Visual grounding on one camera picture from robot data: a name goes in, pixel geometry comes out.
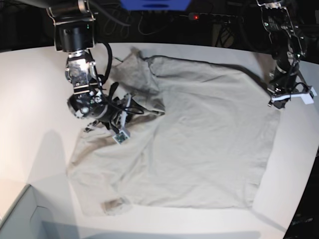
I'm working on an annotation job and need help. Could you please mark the black power strip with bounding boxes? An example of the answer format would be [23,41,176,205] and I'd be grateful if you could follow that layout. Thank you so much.
[179,12,239,24]

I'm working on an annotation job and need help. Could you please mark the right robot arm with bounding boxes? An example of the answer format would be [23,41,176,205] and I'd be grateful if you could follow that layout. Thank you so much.
[25,0,132,144]

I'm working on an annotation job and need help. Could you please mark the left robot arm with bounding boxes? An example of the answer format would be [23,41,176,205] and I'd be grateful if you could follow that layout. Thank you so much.
[256,0,317,110]

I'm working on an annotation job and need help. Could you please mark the white looped cable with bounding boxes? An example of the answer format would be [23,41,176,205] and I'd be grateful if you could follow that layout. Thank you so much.
[103,11,155,37]

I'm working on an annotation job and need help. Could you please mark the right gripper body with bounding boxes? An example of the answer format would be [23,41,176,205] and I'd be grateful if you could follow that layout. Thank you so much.
[67,82,132,144]

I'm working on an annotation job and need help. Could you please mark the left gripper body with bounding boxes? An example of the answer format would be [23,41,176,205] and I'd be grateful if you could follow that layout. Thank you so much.
[267,70,317,110]

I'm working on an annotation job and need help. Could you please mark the black labelled device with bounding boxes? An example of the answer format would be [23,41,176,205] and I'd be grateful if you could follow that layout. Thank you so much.
[284,200,319,239]

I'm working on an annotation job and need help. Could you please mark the blue overhead mount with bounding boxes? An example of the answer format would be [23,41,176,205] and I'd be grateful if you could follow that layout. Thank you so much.
[120,0,191,11]

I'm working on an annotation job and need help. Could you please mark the grey t-shirt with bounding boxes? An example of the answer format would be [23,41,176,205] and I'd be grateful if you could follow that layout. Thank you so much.
[67,52,281,216]

